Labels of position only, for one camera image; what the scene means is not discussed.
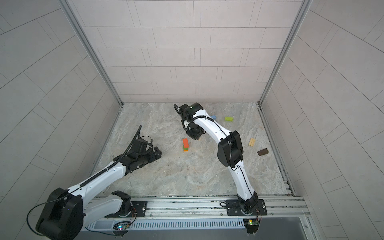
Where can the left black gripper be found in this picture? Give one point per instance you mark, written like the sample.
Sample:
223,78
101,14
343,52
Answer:
153,157

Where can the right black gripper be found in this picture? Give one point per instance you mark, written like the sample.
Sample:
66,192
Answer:
193,135

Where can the red wood block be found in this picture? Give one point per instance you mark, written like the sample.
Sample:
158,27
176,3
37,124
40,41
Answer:
185,143

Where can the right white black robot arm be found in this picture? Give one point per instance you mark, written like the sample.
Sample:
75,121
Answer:
196,122

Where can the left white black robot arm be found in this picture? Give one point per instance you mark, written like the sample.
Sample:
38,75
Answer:
53,225

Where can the natural tan wood block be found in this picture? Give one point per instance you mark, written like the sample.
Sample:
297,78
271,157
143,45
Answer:
252,142

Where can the dark brown wood block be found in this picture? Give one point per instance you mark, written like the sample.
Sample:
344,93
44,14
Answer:
262,152

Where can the left green circuit board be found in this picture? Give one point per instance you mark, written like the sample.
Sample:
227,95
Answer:
121,228

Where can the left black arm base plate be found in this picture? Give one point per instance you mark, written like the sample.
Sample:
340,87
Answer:
133,209

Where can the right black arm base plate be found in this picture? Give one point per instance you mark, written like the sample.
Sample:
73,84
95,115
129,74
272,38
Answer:
233,208

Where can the aluminium mounting rail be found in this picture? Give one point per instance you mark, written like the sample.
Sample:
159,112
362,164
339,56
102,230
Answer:
183,208

